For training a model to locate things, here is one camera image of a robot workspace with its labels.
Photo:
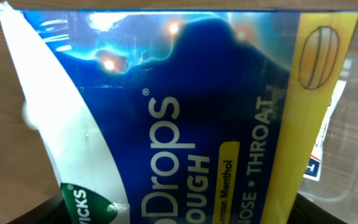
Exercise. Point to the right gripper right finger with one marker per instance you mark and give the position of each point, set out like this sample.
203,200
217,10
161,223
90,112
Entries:
305,211

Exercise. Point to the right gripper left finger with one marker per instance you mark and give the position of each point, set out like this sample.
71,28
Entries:
52,211

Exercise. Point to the white blue medicine box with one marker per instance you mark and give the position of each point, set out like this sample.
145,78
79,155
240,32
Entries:
314,167

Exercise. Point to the clear plastic container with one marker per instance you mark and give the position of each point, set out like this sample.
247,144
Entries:
336,191

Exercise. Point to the blue VapoDrops box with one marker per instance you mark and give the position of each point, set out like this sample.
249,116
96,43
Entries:
177,116

